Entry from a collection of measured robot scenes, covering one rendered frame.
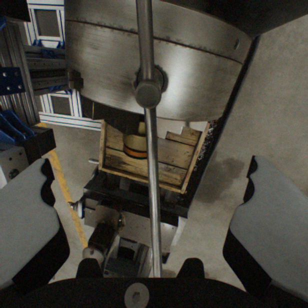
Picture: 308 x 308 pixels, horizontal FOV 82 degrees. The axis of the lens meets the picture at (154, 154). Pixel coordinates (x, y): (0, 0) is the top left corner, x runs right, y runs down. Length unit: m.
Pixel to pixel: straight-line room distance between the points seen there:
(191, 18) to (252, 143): 1.49
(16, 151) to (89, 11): 0.52
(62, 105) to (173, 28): 1.43
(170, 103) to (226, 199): 1.75
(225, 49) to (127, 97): 0.14
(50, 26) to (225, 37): 1.39
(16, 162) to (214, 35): 0.64
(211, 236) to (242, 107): 1.46
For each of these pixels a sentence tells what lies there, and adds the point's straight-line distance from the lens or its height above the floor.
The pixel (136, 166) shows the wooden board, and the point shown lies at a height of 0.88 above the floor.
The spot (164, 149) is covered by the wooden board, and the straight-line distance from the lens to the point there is 0.65.
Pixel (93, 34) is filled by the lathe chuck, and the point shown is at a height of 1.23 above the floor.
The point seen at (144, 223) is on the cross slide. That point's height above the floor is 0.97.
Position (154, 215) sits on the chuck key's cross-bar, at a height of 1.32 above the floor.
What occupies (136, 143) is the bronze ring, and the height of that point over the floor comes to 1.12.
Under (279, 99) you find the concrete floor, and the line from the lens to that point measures 1.62.
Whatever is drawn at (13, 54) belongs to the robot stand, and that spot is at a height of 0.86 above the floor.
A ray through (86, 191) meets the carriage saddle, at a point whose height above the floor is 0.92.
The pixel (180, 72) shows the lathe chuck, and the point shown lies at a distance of 0.24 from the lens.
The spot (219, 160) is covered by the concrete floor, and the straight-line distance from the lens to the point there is 1.69.
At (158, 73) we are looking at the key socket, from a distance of 0.24.
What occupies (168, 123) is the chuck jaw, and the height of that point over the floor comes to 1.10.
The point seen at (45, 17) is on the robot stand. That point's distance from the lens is 1.60.
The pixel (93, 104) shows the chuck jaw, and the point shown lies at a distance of 0.31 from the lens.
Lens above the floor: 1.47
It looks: 61 degrees down
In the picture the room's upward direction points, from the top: 158 degrees counter-clockwise
